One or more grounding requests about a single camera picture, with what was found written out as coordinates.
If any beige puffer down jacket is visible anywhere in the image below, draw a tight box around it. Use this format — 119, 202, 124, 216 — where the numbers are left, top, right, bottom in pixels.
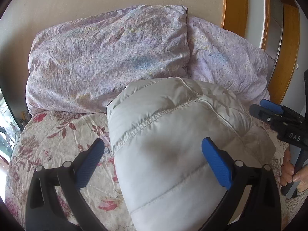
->
107, 77, 276, 230

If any right human hand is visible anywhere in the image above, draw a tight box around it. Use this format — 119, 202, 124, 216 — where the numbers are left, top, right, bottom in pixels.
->
280, 148, 308, 193

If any floral bedspread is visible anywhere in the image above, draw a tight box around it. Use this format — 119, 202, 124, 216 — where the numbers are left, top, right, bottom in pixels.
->
4, 110, 306, 231

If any right lilac floral pillow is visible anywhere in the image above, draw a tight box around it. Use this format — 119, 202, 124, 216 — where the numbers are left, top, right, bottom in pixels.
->
187, 16, 270, 105

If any lilac floral pillow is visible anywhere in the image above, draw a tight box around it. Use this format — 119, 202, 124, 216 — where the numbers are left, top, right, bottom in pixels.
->
26, 5, 190, 115
187, 16, 270, 105

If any left lilac floral pillow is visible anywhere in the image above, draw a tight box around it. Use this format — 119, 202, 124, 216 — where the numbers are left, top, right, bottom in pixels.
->
26, 5, 190, 115

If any orange wooden door frame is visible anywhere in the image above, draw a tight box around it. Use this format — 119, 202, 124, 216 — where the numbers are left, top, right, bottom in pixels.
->
221, 0, 300, 104

